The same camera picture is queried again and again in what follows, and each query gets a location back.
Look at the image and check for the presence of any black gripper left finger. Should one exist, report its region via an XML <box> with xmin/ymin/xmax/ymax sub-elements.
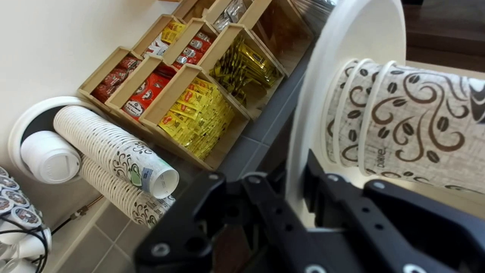
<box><xmin>132</xmin><ymin>172</ymin><xmax>327</xmax><ymax>273</ymax></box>

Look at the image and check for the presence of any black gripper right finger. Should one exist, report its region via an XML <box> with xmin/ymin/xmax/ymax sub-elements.
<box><xmin>302</xmin><ymin>151</ymin><xmax>485</xmax><ymax>273</ymax></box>

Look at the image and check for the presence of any single white paper plate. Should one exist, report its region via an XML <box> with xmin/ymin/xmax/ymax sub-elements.
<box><xmin>283</xmin><ymin>0</ymin><xmax>408</xmax><ymax>236</ymax></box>

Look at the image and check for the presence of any taller stack of paper cups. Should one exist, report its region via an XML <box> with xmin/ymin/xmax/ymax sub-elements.
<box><xmin>77</xmin><ymin>157</ymin><xmax>177</xmax><ymax>231</ymax></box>

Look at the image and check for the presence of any shorter stack of paper cups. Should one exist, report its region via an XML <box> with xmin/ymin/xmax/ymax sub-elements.
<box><xmin>51</xmin><ymin>104</ymin><xmax>182</xmax><ymax>202</ymax></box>

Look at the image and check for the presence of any white plate under cup stacks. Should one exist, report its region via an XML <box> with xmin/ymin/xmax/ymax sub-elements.
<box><xmin>6</xmin><ymin>96</ymin><xmax>100</xmax><ymax>179</ymax></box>

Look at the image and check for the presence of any yellow packets pile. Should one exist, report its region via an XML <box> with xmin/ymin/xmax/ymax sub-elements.
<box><xmin>156</xmin><ymin>78</ymin><xmax>239</xmax><ymax>163</ymax></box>

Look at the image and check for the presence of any gold packets pile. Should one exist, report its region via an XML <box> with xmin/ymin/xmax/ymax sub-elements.
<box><xmin>209</xmin><ymin>37</ymin><xmax>285</xmax><ymax>113</ymax></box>

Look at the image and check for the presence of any wooden condiment organizer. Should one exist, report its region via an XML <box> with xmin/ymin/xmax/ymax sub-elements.
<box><xmin>74</xmin><ymin>0</ymin><xmax>327</xmax><ymax>173</ymax></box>

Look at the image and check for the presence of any red packets pile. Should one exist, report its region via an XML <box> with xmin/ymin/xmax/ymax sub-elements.
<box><xmin>121</xmin><ymin>70</ymin><xmax>176</xmax><ymax>122</ymax></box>

